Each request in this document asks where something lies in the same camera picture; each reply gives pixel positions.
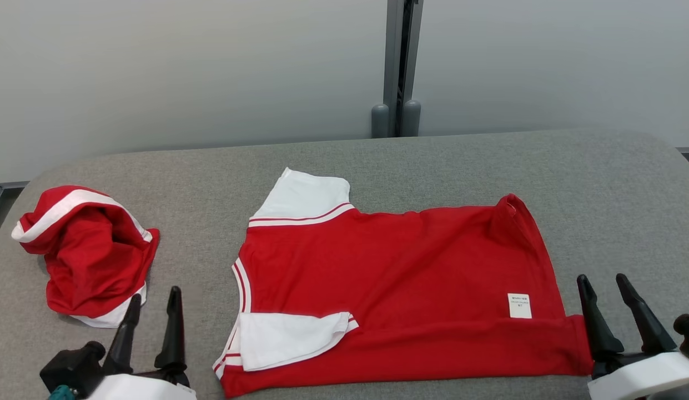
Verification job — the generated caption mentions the grey cylindrical post cap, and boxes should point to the grey cylindrical post cap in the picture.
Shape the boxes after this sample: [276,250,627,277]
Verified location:
[400,99,422,137]
[370,103,391,139]

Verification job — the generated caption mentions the red jersey with white sleeves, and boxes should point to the red jersey with white sleeves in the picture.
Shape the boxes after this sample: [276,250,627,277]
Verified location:
[212,167,595,398]

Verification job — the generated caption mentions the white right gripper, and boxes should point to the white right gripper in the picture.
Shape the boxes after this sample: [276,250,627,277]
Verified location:
[576,273,689,400]

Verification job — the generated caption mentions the grey partition post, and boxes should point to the grey partition post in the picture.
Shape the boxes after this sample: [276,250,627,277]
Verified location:
[383,0,424,137]

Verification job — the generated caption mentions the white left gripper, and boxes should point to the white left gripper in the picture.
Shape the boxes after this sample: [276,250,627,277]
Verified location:
[81,286,198,400]

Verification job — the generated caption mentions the red shorts with white stripe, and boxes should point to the red shorts with white stripe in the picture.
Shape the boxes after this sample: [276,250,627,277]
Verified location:
[11,184,161,329]

